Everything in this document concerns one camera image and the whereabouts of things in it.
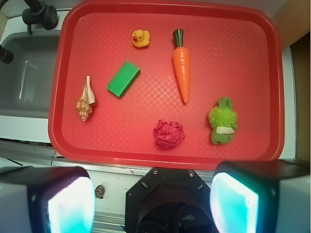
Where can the glowing pad gripper left finger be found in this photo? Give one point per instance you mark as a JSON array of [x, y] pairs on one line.
[[46, 200]]

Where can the glowing pad gripper right finger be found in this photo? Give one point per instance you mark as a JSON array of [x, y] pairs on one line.
[[262, 196]]

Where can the green rectangular block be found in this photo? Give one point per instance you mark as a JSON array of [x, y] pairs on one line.
[[123, 79]]

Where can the small brown pinecone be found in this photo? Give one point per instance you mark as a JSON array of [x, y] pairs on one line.
[[100, 191]]

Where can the green plush toy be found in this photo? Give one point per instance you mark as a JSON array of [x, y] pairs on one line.
[[223, 121]]

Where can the copper spiral seashell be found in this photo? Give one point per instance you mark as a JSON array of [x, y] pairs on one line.
[[86, 101]]

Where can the grey sink basin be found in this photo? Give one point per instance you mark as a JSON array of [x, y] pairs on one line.
[[26, 83]]

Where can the crumpled red paper ball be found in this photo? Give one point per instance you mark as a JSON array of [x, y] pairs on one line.
[[168, 135]]

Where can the red plastic tray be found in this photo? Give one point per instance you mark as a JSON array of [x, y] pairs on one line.
[[234, 52]]

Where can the orange toy carrot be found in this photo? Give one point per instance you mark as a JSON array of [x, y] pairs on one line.
[[181, 63]]

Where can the black faucet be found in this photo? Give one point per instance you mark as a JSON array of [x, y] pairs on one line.
[[38, 12]]

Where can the yellow rubber duck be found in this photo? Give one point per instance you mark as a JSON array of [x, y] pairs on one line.
[[141, 38]]

